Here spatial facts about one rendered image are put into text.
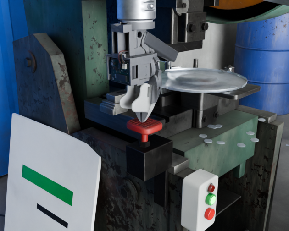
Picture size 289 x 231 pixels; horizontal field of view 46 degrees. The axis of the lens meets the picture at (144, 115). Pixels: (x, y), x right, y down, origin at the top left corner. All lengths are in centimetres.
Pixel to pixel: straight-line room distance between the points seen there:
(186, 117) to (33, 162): 61
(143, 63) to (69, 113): 54
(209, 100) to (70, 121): 46
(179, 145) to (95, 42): 44
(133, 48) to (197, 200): 37
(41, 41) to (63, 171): 44
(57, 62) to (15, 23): 91
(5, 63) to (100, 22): 98
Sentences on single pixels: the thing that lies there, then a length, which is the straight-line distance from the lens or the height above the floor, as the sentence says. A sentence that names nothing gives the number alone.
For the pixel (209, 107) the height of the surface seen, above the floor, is 70.
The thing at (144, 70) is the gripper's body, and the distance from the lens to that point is 68.
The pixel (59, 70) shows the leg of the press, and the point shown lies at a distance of 116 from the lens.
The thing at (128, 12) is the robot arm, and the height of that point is 99.
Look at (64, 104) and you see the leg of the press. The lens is 116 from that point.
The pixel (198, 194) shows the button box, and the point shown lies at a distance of 79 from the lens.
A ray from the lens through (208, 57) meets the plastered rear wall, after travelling 339.
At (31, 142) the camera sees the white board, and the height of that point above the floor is 51.
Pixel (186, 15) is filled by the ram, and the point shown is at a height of 97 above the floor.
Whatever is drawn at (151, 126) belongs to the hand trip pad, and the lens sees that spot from 73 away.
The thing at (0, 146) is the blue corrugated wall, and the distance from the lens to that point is 214.
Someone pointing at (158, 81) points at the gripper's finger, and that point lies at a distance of 69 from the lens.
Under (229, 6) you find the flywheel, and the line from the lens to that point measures 136.
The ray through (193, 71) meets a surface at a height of 78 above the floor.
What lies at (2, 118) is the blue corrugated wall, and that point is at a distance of 209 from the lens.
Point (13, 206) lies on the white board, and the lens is 150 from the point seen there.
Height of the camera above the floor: 103
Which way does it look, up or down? 20 degrees down
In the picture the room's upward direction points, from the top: straight up
